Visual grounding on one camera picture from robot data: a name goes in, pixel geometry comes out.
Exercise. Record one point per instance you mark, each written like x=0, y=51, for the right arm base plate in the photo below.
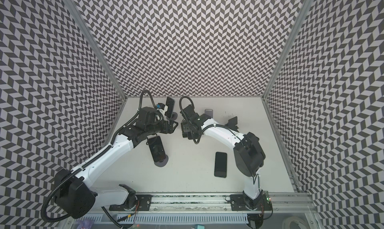
x=243, y=203

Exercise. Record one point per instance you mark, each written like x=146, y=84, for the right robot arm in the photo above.
x=248, y=153

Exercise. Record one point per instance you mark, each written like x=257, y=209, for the grey round stand back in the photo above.
x=173, y=117

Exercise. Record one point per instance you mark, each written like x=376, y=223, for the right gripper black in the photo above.
x=186, y=130

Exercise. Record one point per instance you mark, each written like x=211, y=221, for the black folding stand right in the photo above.
x=233, y=124

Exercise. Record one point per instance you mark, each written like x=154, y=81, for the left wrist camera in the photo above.
x=161, y=108

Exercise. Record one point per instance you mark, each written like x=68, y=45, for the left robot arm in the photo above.
x=74, y=194

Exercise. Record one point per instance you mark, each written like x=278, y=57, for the aluminium rail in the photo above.
x=218, y=203

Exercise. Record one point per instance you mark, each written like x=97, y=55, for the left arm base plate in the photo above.
x=139, y=203

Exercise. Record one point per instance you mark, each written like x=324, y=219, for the back phone teal edge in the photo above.
x=170, y=103

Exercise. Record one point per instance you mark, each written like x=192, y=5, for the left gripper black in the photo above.
x=166, y=124

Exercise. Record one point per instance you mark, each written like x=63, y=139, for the grey round stand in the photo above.
x=162, y=163
x=173, y=117
x=209, y=112

